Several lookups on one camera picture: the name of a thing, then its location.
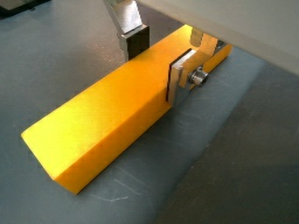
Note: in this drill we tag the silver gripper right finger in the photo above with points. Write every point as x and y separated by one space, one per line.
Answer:
190 70

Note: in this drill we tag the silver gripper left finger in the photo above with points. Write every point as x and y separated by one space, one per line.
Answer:
133 31

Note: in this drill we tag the yellow long block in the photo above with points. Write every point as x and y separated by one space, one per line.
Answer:
82 136

